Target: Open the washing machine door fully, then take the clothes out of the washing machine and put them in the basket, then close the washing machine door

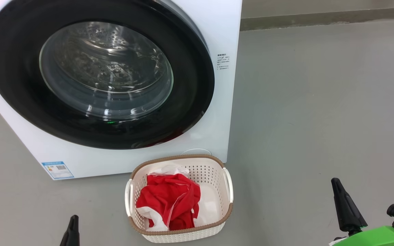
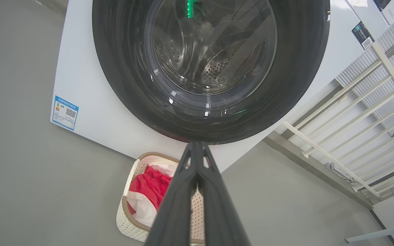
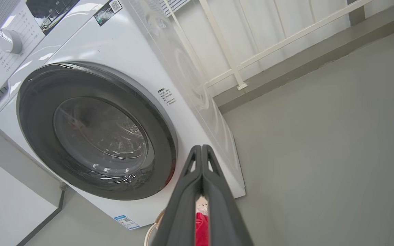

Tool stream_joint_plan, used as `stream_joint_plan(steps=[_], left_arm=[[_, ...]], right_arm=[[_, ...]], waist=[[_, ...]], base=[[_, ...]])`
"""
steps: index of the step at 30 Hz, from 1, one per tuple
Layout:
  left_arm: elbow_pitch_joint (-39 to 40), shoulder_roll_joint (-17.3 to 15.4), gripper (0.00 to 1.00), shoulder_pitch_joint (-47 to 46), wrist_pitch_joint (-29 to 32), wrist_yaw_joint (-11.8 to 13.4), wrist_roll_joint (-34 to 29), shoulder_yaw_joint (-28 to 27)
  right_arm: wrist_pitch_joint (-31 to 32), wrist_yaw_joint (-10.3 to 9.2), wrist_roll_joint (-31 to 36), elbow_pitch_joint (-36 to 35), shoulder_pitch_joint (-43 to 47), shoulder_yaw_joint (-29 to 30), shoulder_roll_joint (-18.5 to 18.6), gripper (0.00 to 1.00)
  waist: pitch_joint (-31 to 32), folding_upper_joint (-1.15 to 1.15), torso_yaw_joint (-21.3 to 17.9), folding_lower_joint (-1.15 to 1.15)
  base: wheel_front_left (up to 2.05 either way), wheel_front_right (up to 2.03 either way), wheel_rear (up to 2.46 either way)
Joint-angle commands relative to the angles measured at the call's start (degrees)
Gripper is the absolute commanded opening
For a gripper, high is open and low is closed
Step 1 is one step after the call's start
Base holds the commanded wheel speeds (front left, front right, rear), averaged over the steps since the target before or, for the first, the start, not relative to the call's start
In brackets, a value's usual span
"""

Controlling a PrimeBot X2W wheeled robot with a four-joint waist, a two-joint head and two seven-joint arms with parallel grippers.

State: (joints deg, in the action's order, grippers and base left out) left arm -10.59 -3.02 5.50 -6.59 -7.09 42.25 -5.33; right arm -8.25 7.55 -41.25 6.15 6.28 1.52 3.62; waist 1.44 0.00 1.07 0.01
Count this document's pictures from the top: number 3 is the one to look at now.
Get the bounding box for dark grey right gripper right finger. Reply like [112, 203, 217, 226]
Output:
[201, 145, 254, 246]

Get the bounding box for printed text notice sticker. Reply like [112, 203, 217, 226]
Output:
[158, 88, 176, 105]

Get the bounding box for cream metal railing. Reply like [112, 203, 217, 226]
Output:
[163, 0, 375, 91]

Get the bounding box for white window blinds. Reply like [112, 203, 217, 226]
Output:
[146, 0, 190, 17]

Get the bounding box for white washing machine control knob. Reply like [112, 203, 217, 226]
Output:
[0, 29, 23, 54]

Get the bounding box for black QR code sticker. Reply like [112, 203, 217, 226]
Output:
[93, 0, 123, 27]

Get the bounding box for black washing machine display panel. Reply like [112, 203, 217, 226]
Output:
[26, 0, 80, 36]

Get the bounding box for red cloth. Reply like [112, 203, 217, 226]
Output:
[195, 196, 209, 246]

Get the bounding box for blue energy label sticker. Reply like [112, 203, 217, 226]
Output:
[114, 215, 140, 230]

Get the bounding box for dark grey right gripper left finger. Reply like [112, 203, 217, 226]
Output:
[152, 145, 202, 246]

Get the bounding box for white front-load washing machine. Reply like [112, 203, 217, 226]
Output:
[0, 0, 246, 230]

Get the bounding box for dark round washer door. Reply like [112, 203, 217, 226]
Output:
[16, 61, 178, 201]

